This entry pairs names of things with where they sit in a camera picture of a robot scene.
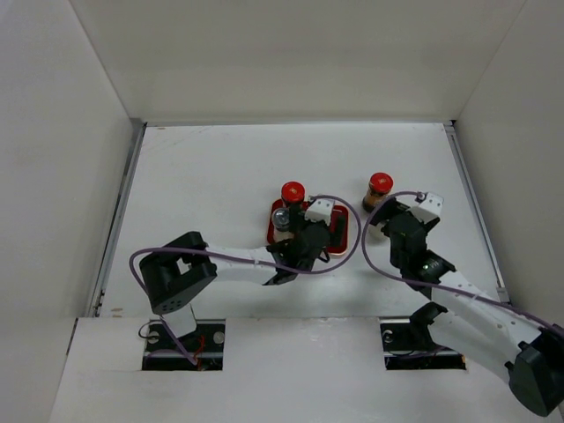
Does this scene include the aluminium rail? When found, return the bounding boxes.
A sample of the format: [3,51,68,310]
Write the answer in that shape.
[443,121,512,305]
[84,118,147,317]

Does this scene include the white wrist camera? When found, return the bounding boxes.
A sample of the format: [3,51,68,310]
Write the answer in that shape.
[413,191,444,223]
[304,198,335,226]

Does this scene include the right aluminium rail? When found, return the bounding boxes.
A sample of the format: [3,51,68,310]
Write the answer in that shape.
[443,121,512,305]

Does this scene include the dark sauce jar red lid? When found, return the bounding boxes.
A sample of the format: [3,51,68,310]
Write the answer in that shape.
[280,181,306,211]

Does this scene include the clear bottle white contents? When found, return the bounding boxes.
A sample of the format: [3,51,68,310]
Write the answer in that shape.
[271,207,293,243]

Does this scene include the purple cable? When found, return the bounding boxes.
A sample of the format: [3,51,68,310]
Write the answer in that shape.
[361,190,564,336]
[128,195,363,365]

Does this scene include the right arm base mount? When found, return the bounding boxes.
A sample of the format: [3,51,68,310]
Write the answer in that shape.
[380,302,466,371]

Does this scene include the chili sauce jar red lid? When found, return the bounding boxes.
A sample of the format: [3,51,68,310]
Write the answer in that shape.
[362,172,394,212]

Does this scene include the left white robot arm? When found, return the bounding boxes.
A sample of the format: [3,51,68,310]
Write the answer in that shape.
[139,199,348,352]

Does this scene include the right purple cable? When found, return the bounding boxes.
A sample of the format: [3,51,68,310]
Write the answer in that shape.
[361,190,564,336]

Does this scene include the left aluminium rail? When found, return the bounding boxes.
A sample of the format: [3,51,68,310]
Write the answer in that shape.
[84,118,147,317]

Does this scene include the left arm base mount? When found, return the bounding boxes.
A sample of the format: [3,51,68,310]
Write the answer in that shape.
[137,320,226,372]

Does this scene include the red rectangular tray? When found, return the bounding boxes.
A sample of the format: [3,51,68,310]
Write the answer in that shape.
[266,204,349,256]

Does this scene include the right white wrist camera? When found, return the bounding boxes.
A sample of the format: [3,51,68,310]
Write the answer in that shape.
[413,191,444,223]

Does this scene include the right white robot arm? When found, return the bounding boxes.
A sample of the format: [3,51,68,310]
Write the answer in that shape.
[365,192,563,417]

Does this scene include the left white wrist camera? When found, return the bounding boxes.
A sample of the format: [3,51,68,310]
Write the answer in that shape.
[304,198,335,226]

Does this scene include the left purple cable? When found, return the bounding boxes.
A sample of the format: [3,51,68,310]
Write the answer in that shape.
[128,195,363,365]

